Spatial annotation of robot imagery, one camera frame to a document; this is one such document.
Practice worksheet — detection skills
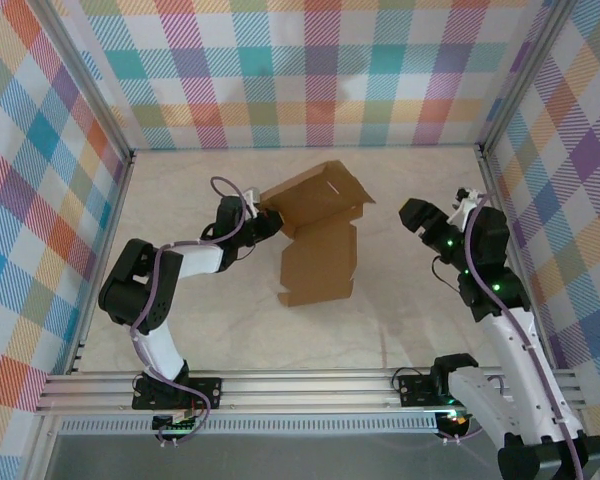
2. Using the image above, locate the brown cardboard box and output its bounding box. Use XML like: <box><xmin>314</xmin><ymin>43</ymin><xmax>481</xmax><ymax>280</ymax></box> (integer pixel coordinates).
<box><xmin>257</xmin><ymin>159</ymin><xmax>377</xmax><ymax>309</ymax></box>

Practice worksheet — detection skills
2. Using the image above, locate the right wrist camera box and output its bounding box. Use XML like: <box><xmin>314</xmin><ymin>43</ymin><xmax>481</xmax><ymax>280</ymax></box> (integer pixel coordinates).
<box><xmin>448</xmin><ymin>186</ymin><xmax>487</xmax><ymax>227</ymax></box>

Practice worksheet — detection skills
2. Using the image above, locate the aluminium mounting rail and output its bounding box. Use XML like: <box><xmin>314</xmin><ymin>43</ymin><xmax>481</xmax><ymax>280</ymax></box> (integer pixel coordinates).
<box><xmin>33</xmin><ymin>368</ymin><xmax>589</xmax><ymax>415</ymax></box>

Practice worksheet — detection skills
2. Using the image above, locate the plaid backdrop cloth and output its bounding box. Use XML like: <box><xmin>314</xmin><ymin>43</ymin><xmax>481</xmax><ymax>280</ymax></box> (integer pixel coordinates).
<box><xmin>47</xmin><ymin>0</ymin><xmax>564</xmax><ymax>150</ymax></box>
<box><xmin>484</xmin><ymin>0</ymin><xmax>600</xmax><ymax>480</ymax></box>
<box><xmin>0</xmin><ymin>0</ymin><xmax>131</xmax><ymax>480</ymax></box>

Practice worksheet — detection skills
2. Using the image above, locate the short black left gripper cable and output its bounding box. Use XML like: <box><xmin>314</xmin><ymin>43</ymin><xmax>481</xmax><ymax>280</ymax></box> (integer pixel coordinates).
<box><xmin>201</xmin><ymin>223</ymin><xmax>255</xmax><ymax>267</ymax></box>

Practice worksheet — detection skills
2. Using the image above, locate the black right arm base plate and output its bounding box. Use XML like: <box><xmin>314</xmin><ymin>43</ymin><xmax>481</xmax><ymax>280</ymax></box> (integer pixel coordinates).
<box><xmin>397</xmin><ymin>372</ymin><xmax>459</xmax><ymax>407</ymax></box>

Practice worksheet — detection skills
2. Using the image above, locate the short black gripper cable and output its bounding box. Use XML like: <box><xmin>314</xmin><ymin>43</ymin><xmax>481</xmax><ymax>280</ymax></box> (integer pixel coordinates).
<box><xmin>201</xmin><ymin>223</ymin><xmax>255</xmax><ymax>267</ymax></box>
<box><xmin>430</xmin><ymin>253</ymin><xmax>462</xmax><ymax>297</ymax></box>

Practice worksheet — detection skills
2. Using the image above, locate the slotted grey cable duct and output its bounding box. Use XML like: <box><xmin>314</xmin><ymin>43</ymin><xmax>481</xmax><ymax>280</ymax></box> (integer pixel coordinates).
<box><xmin>59</xmin><ymin>413</ymin><xmax>440</xmax><ymax>435</ymax></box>

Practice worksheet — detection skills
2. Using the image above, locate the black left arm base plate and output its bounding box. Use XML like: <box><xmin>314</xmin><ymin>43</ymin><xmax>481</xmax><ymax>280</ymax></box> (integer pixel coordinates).
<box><xmin>131</xmin><ymin>376</ymin><xmax>224</xmax><ymax>412</ymax></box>

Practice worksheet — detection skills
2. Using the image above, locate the aluminium frame post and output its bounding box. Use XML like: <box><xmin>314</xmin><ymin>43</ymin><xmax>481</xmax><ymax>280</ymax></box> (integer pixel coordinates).
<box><xmin>38</xmin><ymin>0</ymin><xmax>134</xmax><ymax>164</ymax></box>
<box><xmin>477</xmin><ymin>0</ymin><xmax>574</xmax><ymax>156</ymax></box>

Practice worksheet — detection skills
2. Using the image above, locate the aluminium side rail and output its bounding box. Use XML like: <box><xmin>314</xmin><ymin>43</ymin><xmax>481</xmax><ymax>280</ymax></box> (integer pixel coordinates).
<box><xmin>65</xmin><ymin>152</ymin><xmax>137</xmax><ymax>375</ymax></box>
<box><xmin>477</xmin><ymin>147</ymin><xmax>554</xmax><ymax>370</ymax></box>

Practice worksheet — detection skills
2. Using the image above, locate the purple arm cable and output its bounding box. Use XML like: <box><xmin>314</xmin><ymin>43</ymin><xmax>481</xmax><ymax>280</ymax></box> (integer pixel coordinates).
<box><xmin>438</xmin><ymin>197</ymin><xmax>584</xmax><ymax>480</ymax></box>
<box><xmin>131</xmin><ymin>176</ymin><xmax>249</xmax><ymax>449</ymax></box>

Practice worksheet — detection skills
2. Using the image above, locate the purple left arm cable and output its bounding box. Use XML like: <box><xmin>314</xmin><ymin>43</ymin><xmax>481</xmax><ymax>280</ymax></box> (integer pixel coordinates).
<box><xmin>131</xmin><ymin>176</ymin><xmax>249</xmax><ymax>449</ymax></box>

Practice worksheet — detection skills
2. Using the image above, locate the short black right gripper cable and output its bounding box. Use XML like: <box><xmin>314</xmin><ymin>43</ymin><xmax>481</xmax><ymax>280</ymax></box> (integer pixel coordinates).
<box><xmin>430</xmin><ymin>253</ymin><xmax>462</xmax><ymax>297</ymax></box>

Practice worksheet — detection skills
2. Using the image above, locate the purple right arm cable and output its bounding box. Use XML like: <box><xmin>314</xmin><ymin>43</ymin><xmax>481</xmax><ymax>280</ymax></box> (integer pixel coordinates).
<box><xmin>438</xmin><ymin>197</ymin><xmax>584</xmax><ymax>480</ymax></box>

